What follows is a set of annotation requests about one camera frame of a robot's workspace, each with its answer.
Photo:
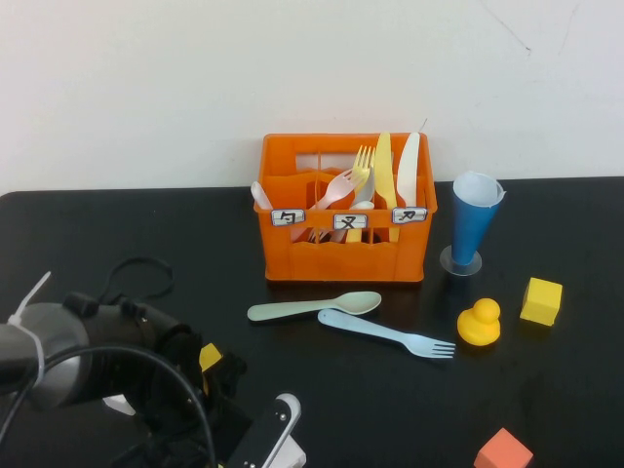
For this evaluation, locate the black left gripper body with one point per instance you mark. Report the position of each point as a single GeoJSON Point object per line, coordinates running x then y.
{"type": "Point", "coordinates": [219, 390]}

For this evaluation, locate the mint green plastic spoon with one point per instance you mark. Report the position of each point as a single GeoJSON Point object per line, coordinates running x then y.
{"type": "Point", "coordinates": [351, 302]}

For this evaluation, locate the light blue plastic fork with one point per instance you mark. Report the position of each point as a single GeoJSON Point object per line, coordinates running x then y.
{"type": "Point", "coordinates": [370, 329]}

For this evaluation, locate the yellow rubber duck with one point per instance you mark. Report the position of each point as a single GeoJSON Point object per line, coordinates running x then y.
{"type": "Point", "coordinates": [478, 331]}

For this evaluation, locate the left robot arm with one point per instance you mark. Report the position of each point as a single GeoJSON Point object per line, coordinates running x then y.
{"type": "Point", "coordinates": [53, 341]}

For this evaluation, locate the orange plastic cutlery crate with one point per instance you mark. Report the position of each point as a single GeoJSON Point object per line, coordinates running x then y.
{"type": "Point", "coordinates": [341, 263]}

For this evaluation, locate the notched yellow foam cube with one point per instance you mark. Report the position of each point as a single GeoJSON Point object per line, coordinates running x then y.
{"type": "Point", "coordinates": [209, 356]}

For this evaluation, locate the white foam cube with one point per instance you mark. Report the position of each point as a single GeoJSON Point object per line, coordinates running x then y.
{"type": "Point", "coordinates": [119, 404]}

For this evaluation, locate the white paper label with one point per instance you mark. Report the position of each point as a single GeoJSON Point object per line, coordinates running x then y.
{"type": "Point", "coordinates": [409, 215]}
{"type": "Point", "coordinates": [351, 222]}
{"type": "Point", "coordinates": [288, 218]}

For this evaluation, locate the white plastic spoon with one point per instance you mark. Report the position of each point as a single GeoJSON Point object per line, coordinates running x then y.
{"type": "Point", "coordinates": [261, 195]}

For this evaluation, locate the pink plastic fork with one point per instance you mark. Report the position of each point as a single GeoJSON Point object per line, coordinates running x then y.
{"type": "Point", "coordinates": [336, 190]}

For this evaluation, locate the pale grey plastic spoon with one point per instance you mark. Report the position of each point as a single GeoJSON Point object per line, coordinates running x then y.
{"type": "Point", "coordinates": [369, 187]}

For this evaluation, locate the yellow plastic fork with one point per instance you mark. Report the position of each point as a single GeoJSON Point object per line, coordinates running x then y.
{"type": "Point", "coordinates": [363, 163]}

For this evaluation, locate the yellow plastic knife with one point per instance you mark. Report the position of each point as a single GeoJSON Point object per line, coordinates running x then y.
{"type": "Point", "coordinates": [385, 170]}

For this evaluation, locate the white plastic knife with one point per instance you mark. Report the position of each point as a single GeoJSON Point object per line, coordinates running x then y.
{"type": "Point", "coordinates": [408, 175]}

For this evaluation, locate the orange foam cube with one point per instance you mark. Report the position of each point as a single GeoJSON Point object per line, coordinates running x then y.
{"type": "Point", "coordinates": [502, 453]}

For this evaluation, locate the blue paper cone cup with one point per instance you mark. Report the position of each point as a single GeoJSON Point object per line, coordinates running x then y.
{"type": "Point", "coordinates": [468, 229]}

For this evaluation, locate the smooth yellow foam cube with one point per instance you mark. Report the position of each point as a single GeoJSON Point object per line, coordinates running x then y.
{"type": "Point", "coordinates": [541, 302]}

